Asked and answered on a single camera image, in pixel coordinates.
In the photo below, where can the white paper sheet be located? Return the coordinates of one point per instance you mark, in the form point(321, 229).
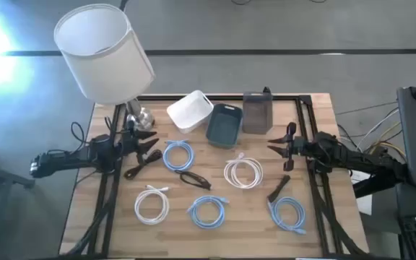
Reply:
point(365, 206)

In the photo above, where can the white plastic bin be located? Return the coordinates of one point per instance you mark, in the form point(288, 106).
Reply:
point(190, 112)

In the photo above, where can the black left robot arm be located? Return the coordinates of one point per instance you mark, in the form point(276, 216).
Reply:
point(67, 160)

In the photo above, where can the black desk bar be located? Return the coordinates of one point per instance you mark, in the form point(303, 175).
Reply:
point(377, 186)

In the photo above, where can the dark teal plastic bin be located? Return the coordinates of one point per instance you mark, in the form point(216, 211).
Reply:
point(224, 126)

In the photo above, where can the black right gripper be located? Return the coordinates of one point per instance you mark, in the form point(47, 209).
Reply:
point(296, 148)

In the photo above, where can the black aluminium table frame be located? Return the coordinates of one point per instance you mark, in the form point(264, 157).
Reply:
point(108, 216)

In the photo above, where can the white shade metal table lamp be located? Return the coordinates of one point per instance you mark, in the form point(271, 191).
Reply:
point(103, 54)

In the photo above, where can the small black bracket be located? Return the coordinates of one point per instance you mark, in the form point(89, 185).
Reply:
point(267, 89)

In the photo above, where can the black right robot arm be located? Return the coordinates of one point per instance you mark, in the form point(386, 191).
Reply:
point(356, 159)

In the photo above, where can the clear grey plastic bin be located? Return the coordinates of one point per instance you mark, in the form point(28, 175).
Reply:
point(257, 115)

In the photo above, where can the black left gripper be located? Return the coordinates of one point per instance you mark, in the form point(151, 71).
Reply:
point(130, 142)

